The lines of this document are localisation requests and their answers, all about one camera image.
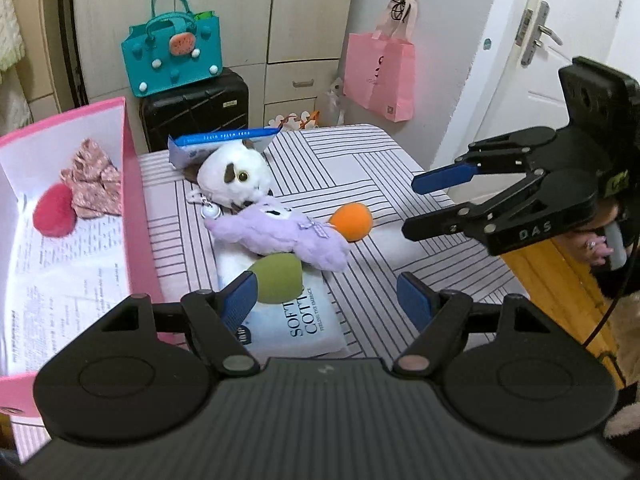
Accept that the orange makeup sponge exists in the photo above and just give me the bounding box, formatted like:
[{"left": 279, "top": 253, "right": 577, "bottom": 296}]
[{"left": 328, "top": 202, "right": 373, "bottom": 243}]

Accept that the pink cardboard box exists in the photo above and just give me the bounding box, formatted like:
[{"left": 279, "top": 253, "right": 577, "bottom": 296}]
[{"left": 0, "top": 97, "right": 191, "bottom": 466}]

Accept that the white plush dog toy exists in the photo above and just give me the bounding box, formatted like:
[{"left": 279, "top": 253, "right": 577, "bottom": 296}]
[{"left": 187, "top": 140, "right": 275, "bottom": 211}]

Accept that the white door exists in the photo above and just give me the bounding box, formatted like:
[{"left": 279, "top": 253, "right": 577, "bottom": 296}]
[{"left": 435, "top": 0, "right": 640, "bottom": 176}]

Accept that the person's right hand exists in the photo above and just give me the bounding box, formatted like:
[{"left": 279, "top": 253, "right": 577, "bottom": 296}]
[{"left": 575, "top": 205, "right": 617, "bottom": 267}]

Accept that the beige wardrobe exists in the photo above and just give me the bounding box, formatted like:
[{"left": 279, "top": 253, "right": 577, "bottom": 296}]
[{"left": 50, "top": 0, "right": 358, "bottom": 126}]

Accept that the clear plastic bag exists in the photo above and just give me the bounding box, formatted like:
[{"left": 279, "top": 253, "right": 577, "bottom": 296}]
[{"left": 327, "top": 77, "right": 346, "bottom": 126}]

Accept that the black cable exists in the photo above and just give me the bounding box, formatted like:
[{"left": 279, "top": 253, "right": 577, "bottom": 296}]
[{"left": 582, "top": 265, "right": 632, "bottom": 347}]

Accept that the purple plush toy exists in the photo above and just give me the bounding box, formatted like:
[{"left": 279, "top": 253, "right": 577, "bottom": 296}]
[{"left": 207, "top": 197, "right": 351, "bottom": 272}]

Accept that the blue wet wipes packet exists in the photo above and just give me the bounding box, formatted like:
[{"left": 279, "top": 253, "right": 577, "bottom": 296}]
[{"left": 167, "top": 127, "right": 281, "bottom": 171}]

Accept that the pink floral scrunchie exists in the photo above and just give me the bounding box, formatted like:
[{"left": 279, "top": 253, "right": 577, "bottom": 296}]
[{"left": 60, "top": 138, "right": 123, "bottom": 220}]

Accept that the red fluffy plush ball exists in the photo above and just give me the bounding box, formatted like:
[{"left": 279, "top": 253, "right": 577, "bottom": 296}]
[{"left": 32, "top": 183, "right": 78, "bottom": 237}]

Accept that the person's right forearm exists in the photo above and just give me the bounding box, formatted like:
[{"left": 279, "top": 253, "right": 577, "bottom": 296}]
[{"left": 592, "top": 247, "right": 640, "bottom": 302}]

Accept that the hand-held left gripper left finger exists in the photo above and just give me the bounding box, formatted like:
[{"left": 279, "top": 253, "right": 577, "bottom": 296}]
[{"left": 100, "top": 271, "right": 261, "bottom": 378}]

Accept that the silver door handle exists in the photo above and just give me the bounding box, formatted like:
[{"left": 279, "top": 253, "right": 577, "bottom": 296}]
[{"left": 520, "top": 9, "right": 563, "bottom": 67}]

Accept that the striped pink table cover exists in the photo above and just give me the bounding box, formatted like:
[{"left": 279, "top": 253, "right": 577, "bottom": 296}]
[{"left": 137, "top": 124, "right": 531, "bottom": 361}]

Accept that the cream knitted towel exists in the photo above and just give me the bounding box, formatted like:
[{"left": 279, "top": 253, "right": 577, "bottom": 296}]
[{"left": 0, "top": 0, "right": 26, "bottom": 71}]

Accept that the teal felt handbag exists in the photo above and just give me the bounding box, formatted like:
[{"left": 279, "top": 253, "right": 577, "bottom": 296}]
[{"left": 121, "top": 0, "right": 224, "bottom": 97}]

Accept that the flower pattern gift bag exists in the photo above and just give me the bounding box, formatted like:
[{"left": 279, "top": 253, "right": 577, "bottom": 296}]
[{"left": 267, "top": 110, "right": 321, "bottom": 132}]

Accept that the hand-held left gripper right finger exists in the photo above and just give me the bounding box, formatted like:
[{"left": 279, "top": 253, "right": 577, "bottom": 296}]
[{"left": 396, "top": 271, "right": 547, "bottom": 378}]

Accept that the beige fluffy garment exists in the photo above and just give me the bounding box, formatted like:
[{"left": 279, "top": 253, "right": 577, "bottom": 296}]
[{"left": 602, "top": 292, "right": 640, "bottom": 438}]

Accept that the green makeup sponge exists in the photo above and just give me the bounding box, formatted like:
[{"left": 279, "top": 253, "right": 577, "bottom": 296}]
[{"left": 248, "top": 255, "right": 304, "bottom": 305}]

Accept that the white cotton pad packet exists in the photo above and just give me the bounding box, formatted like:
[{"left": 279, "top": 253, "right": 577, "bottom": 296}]
[{"left": 215, "top": 240, "right": 351, "bottom": 361}]

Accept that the black suitcase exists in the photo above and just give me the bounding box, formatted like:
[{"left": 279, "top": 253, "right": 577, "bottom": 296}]
[{"left": 139, "top": 67, "right": 250, "bottom": 153}]

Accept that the pink paper bag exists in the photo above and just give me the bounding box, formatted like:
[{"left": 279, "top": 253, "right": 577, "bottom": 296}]
[{"left": 342, "top": 0, "right": 416, "bottom": 122}]

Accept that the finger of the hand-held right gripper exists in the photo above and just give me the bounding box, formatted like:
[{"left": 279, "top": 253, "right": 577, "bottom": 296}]
[
  {"left": 402, "top": 170, "right": 553, "bottom": 244},
  {"left": 412, "top": 127, "right": 560, "bottom": 196}
]

